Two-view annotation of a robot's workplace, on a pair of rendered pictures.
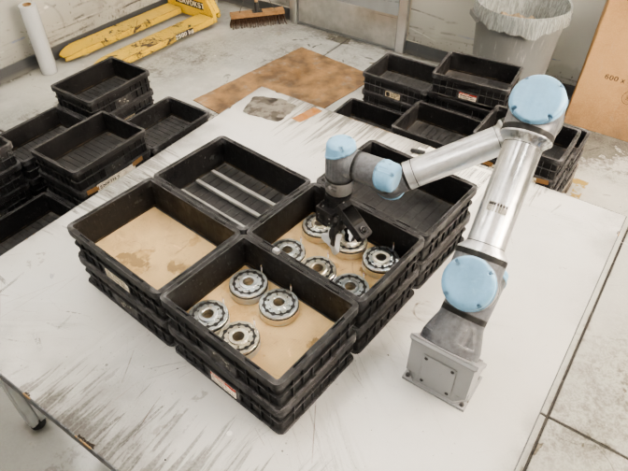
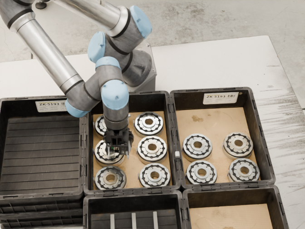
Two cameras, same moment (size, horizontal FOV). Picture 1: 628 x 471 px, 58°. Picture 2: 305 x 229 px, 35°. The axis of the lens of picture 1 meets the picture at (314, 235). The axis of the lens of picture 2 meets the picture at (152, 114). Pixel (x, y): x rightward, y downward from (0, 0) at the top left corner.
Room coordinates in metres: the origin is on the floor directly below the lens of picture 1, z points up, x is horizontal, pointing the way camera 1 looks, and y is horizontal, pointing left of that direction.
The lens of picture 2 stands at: (1.73, 0.62, 2.23)
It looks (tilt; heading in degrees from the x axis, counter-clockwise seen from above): 52 degrees down; 224
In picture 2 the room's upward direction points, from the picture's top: 2 degrees clockwise
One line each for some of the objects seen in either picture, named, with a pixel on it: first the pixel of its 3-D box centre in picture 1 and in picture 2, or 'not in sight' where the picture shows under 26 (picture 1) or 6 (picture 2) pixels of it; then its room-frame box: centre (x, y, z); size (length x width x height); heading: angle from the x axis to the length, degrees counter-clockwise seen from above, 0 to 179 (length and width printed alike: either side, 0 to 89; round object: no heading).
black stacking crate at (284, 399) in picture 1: (260, 317); (217, 144); (0.91, 0.13, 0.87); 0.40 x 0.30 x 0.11; 50
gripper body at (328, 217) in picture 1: (335, 206); (117, 134); (1.18, -0.06, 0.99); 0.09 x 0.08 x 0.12; 46
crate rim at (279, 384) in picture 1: (258, 303); (218, 135); (0.91, 0.13, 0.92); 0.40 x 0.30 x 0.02; 50
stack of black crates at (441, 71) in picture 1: (469, 108); not in sight; (2.74, -0.85, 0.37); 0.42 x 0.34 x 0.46; 55
